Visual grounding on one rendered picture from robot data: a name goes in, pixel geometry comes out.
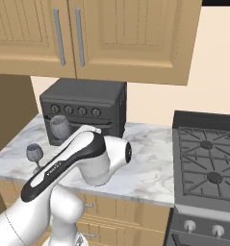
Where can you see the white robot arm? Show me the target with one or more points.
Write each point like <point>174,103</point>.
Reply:
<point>87,153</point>

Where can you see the clear wine glass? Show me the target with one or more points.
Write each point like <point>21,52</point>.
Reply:
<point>34,152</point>
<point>59,126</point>

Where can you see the dark grey toaster oven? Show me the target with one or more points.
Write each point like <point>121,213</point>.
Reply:
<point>84,96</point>

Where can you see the light wood drawer front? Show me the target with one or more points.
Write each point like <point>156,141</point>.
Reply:
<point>132,208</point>
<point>126,235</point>

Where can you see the light wood cupboard door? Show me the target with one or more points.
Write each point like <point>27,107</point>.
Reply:
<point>23,32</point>
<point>135,35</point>

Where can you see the dark grey gas stove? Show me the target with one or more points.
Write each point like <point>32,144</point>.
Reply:
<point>206,160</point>

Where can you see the brown tall cabinet panel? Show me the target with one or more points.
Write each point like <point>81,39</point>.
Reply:
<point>10,112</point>

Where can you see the white stove knob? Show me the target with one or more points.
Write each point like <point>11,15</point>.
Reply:
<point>189,226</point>
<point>217,230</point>

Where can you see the black range hood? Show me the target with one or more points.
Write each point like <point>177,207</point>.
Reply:
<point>219,2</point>

